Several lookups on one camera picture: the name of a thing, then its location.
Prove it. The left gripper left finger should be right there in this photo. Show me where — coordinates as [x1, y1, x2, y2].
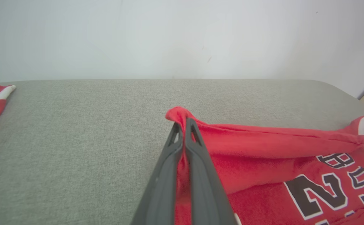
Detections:
[131, 122, 184, 225]

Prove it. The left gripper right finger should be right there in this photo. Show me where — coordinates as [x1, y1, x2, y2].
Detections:
[185, 118, 237, 225]

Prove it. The red basketball jersey number 23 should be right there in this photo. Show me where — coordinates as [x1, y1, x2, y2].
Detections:
[165, 106, 364, 225]

